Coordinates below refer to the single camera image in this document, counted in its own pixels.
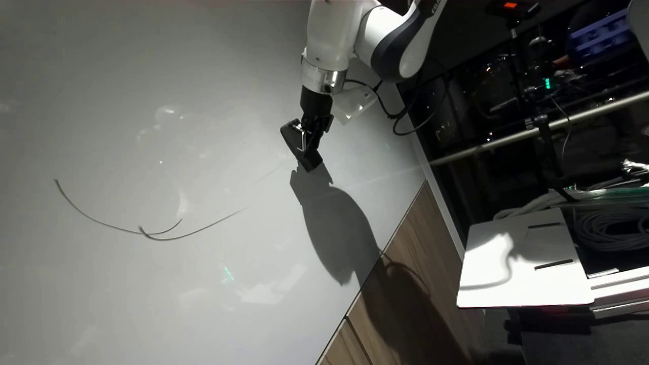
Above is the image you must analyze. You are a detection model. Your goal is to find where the large white whiteboard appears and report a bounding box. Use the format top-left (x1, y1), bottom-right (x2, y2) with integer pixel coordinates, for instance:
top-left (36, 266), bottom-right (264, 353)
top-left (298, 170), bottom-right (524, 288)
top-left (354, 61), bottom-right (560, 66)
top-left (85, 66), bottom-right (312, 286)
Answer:
top-left (0, 0), bottom-right (436, 365)

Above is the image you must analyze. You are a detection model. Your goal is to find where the blue box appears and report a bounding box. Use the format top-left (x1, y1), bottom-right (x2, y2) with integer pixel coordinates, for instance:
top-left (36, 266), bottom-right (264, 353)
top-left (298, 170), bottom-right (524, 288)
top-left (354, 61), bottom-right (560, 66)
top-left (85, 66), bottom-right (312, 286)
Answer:
top-left (566, 8), bottom-right (636, 65)

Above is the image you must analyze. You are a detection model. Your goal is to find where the thick white rope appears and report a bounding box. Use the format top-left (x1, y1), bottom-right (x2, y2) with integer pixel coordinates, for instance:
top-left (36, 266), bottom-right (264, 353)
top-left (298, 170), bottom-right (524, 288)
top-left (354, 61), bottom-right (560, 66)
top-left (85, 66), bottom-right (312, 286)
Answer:
top-left (491, 186), bottom-right (578, 223)

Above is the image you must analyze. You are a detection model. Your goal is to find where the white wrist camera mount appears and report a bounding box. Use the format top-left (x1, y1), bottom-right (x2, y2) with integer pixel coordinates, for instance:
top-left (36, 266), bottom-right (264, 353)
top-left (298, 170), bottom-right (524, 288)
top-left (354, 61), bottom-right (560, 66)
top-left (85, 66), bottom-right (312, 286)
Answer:
top-left (328, 82), bottom-right (379, 127)

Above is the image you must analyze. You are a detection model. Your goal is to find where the white flat tray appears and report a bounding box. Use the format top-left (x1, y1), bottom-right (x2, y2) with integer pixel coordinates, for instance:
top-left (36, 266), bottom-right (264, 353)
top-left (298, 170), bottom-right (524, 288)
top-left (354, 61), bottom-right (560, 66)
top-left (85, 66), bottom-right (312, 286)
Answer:
top-left (455, 207), bottom-right (598, 313)

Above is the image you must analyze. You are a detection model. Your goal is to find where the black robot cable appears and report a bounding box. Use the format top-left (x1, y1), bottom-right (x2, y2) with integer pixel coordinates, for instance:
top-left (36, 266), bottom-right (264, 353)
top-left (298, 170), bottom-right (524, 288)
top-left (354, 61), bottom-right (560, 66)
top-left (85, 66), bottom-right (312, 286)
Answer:
top-left (343, 74), bottom-right (436, 138)

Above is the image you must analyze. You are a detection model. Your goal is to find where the green flat strip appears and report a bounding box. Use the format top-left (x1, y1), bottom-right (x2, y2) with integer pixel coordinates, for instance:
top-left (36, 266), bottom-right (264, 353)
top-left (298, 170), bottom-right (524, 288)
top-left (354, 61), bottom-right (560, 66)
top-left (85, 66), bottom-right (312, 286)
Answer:
top-left (586, 185), bottom-right (649, 207)

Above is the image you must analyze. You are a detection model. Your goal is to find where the long metal rod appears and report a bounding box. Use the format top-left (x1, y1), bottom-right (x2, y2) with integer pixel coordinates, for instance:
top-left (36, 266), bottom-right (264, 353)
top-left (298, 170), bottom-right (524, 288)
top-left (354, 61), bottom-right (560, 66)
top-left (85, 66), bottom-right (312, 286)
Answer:
top-left (428, 90), bottom-right (649, 168)

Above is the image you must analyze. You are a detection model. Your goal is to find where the black camera stand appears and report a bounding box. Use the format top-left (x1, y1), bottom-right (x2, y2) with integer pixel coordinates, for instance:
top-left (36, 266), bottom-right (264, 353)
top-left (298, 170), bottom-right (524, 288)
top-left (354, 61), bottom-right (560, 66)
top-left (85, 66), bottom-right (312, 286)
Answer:
top-left (524, 111), bottom-right (576, 203)

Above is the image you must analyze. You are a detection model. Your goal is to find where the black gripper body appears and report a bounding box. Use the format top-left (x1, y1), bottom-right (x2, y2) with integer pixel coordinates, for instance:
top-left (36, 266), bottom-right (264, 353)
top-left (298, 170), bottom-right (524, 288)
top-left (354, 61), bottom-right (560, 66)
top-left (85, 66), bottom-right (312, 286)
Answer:
top-left (298, 86), bottom-right (338, 135)

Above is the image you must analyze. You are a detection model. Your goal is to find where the coiled grey cable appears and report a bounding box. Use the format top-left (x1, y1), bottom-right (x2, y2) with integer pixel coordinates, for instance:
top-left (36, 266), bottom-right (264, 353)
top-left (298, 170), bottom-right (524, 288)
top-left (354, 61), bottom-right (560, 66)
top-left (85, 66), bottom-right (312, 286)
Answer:
top-left (568, 203), bottom-right (649, 255)

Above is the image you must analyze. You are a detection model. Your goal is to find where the black felt duster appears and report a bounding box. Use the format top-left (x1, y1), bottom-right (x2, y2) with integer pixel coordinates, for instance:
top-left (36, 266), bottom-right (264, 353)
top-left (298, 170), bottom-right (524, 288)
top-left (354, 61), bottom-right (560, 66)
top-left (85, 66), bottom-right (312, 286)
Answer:
top-left (279, 117), bottom-right (327, 174)

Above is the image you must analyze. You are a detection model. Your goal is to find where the black equipment rack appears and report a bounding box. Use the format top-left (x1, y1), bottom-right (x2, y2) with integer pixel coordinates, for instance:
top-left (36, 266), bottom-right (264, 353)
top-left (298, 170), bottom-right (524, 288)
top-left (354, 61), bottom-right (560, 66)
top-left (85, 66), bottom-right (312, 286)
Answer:
top-left (378, 0), bottom-right (649, 230)

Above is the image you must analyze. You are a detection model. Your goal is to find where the aluminium rail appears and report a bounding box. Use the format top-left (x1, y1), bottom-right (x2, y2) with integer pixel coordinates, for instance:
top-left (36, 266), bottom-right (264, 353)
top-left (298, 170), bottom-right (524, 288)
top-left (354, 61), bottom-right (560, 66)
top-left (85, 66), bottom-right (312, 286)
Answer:
top-left (586, 263), bottom-right (649, 321)

